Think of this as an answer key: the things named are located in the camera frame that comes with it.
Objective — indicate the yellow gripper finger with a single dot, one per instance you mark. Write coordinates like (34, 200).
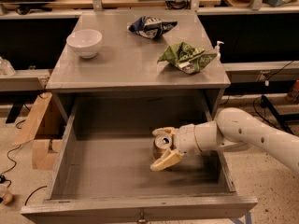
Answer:
(168, 159)
(165, 131)

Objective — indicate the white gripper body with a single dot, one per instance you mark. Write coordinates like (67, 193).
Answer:
(185, 138)

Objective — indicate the orange soda can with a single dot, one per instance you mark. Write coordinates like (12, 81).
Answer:
(161, 144)

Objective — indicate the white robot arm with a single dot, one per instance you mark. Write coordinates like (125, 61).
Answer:
(232, 127)

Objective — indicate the brass drawer knob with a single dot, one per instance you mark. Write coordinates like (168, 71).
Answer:
(142, 219)

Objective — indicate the open grey drawer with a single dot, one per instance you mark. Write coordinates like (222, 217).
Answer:
(102, 173)

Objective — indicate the grey cabinet counter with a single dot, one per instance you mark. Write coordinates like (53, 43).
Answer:
(129, 62)

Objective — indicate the green chip bag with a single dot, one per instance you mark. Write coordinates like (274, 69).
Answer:
(187, 58)

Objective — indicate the white pump bottle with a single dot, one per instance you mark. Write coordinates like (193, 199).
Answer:
(218, 49)

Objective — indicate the blue chip bag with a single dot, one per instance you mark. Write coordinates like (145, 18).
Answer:
(150, 27)

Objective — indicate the white ceramic bowl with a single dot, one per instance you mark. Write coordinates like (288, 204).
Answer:
(85, 43)

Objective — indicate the wooden blocks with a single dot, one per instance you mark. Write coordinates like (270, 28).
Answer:
(43, 128)

